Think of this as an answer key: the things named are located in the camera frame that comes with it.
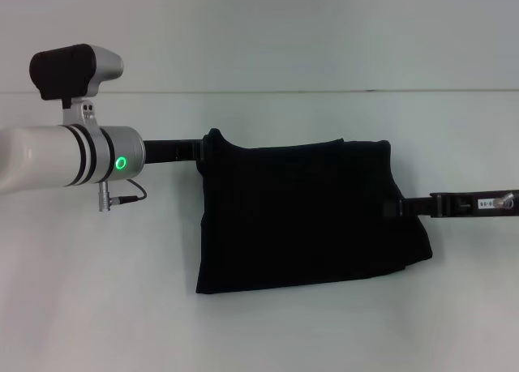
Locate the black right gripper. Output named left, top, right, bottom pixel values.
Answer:
left=382, top=190, right=519, bottom=220

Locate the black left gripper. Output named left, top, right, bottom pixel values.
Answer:
left=141, top=138, right=208, bottom=165

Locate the black shirt with FREE print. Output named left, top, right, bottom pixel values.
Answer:
left=194, top=126, right=433, bottom=297

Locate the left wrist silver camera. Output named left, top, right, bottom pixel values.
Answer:
left=28, top=43, right=125, bottom=128

